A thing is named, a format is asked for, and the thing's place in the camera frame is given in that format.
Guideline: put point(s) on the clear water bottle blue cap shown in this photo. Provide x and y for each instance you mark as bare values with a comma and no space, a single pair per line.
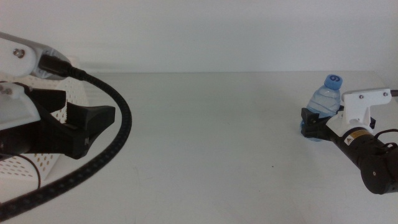
325,99

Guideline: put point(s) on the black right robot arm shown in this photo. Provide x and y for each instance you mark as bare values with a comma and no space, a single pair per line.
367,152

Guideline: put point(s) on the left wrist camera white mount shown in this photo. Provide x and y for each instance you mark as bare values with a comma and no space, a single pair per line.
12,62

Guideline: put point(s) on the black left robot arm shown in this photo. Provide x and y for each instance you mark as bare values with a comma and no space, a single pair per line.
12,143

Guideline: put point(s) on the white perforated plastic basket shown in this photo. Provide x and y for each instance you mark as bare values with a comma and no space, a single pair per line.
77,93

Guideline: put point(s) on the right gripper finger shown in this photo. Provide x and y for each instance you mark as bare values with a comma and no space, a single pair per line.
309,117
340,109

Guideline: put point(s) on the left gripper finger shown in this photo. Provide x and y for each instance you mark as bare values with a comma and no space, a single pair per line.
49,99
93,118

